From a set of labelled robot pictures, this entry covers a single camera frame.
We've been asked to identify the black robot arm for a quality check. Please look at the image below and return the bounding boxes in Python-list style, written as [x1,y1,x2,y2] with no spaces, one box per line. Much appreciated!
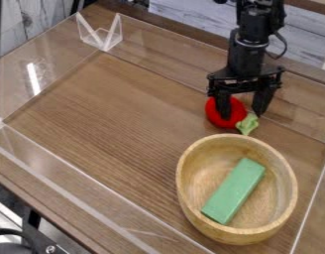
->
[208,0,287,120]

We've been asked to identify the green rectangular block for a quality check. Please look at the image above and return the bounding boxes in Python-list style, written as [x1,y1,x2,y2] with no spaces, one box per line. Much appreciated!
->
[201,158,265,225]

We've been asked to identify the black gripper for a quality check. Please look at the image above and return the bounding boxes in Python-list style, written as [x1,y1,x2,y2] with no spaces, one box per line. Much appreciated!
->
[208,64,285,120]

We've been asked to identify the wooden oval bowl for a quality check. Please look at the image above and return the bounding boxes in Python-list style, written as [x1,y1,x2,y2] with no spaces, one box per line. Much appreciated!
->
[176,134,299,245]

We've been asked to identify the black cable lower left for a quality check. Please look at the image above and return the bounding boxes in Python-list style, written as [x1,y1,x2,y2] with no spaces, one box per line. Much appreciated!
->
[0,228,38,254]

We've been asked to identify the red plush strawberry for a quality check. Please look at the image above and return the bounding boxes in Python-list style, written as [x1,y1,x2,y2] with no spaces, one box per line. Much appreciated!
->
[205,96,259,136]

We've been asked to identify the black metal table mount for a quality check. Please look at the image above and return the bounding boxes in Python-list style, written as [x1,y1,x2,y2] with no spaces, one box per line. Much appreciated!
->
[22,209,69,254]

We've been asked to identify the clear acrylic corner bracket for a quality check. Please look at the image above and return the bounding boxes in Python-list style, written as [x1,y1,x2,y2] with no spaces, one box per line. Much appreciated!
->
[76,13,123,52]

